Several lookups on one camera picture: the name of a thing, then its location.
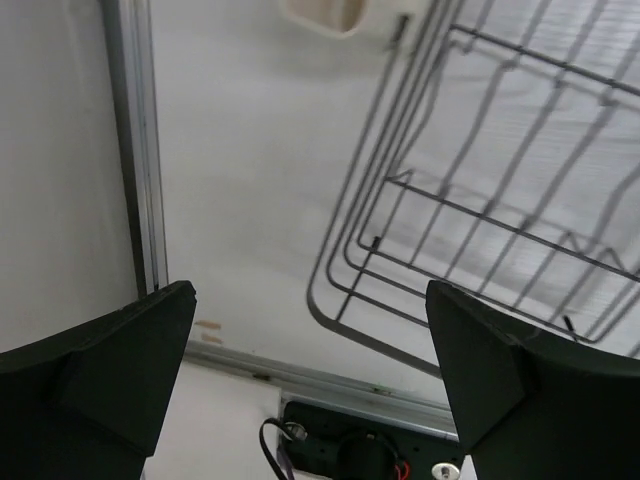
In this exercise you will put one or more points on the aluminium table rail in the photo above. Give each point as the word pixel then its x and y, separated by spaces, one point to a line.
pixel 128 30

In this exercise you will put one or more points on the grey wire dish rack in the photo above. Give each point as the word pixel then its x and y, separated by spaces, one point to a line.
pixel 500 155

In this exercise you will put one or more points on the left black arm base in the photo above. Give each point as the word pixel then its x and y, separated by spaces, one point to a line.
pixel 331 444

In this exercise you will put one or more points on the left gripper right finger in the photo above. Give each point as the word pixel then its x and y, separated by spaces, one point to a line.
pixel 529 404

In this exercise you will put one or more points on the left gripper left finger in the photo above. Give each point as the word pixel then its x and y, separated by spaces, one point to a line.
pixel 90 402

